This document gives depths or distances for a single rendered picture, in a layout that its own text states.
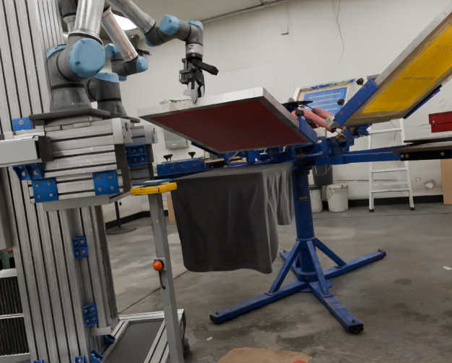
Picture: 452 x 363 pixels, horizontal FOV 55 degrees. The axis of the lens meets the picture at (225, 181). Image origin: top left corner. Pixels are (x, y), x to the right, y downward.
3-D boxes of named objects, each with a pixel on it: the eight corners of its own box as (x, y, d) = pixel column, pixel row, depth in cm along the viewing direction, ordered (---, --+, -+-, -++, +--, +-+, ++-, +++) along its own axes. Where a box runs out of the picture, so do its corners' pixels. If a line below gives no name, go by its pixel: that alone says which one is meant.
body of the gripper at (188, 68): (187, 89, 188) (188, 63, 190) (205, 86, 185) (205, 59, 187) (178, 83, 182) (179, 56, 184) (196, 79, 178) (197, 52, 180)
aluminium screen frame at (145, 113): (262, 95, 166) (262, 86, 167) (137, 117, 191) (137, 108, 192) (314, 142, 236) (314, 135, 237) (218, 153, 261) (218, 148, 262)
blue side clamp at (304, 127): (301, 130, 208) (300, 116, 210) (290, 132, 211) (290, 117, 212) (316, 144, 235) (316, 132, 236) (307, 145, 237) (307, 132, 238)
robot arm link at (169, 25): (153, 37, 181) (174, 45, 188) (169, 29, 173) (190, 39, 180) (154, 19, 182) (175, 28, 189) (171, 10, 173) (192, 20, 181)
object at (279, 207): (274, 271, 182) (262, 171, 179) (266, 271, 184) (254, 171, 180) (302, 244, 224) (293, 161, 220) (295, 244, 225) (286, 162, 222)
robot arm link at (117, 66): (125, 78, 230) (122, 57, 229) (109, 81, 236) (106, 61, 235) (135, 78, 237) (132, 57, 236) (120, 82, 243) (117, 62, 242)
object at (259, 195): (272, 275, 180) (260, 171, 177) (179, 274, 199) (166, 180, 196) (275, 273, 183) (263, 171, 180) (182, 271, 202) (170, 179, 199)
